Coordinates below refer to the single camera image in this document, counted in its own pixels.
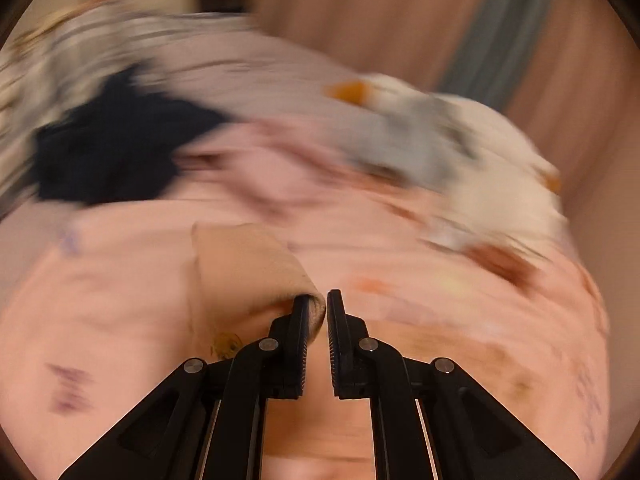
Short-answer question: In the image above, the pink printed bed blanket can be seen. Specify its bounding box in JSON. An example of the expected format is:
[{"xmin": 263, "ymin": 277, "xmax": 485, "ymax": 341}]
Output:
[{"xmin": 0, "ymin": 119, "xmax": 612, "ymax": 480}]

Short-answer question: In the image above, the dark navy garment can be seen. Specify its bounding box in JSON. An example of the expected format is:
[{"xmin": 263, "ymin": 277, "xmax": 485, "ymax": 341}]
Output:
[{"xmin": 32, "ymin": 64, "xmax": 233, "ymax": 206}]

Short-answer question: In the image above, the orange cartoon print baby shirt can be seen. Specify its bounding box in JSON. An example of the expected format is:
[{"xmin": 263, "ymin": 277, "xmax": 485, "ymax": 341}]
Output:
[{"xmin": 186, "ymin": 223, "xmax": 326, "ymax": 362}]

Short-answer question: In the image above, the white goose plush toy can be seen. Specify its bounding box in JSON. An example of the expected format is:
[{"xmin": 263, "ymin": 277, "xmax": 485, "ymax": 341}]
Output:
[{"xmin": 326, "ymin": 74, "xmax": 566, "ymax": 254}]

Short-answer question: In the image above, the beige pink curtain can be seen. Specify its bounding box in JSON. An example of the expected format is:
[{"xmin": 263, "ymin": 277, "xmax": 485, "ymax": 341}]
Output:
[{"xmin": 199, "ymin": 0, "xmax": 640, "ymax": 221}]

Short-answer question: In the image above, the pink crumpled garment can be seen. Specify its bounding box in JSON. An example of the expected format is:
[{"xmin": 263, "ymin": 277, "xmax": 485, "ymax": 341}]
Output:
[{"xmin": 174, "ymin": 115, "xmax": 363, "ymax": 220}]

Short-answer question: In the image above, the grey small garment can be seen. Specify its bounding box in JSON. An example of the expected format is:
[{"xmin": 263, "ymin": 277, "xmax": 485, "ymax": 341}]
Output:
[{"xmin": 349, "ymin": 94, "xmax": 478, "ymax": 191}]

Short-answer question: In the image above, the teal blue curtain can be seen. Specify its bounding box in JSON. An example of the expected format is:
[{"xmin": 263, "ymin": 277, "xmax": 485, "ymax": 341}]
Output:
[{"xmin": 437, "ymin": 0, "xmax": 551, "ymax": 110}]

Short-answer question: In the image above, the grey bed sheet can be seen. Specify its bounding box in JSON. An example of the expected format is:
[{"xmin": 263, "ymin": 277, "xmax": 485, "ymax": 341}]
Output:
[{"xmin": 1, "ymin": 32, "xmax": 368, "ymax": 297}]

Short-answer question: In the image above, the white small garment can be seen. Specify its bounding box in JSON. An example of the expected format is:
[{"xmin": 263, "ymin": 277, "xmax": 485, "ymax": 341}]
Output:
[{"xmin": 426, "ymin": 153, "xmax": 566, "ymax": 255}]

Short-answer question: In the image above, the plaid grey white pillow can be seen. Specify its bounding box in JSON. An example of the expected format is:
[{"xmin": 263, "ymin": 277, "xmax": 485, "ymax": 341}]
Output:
[{"xmin": 1, "ymin": 2, "xmax": 250, "ymax": 216}]

